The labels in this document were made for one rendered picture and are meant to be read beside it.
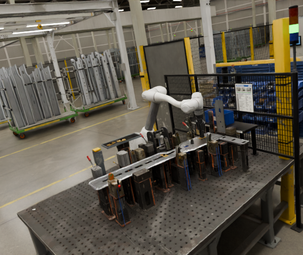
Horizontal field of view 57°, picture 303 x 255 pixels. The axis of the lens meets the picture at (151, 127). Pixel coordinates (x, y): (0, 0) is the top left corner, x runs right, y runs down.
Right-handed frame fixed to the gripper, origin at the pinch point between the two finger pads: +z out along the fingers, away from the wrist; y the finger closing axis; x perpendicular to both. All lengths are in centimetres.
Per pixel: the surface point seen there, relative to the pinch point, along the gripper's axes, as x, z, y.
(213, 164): -8.8, 23.7, 20.4
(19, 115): -75, 35, -699
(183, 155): -41.9, 2.4, 21.7
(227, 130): 23.0, 2.0, 12.5
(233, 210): -39, 36, 70
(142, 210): -88, 34, 18
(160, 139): -35.3, -2.3, -19.8
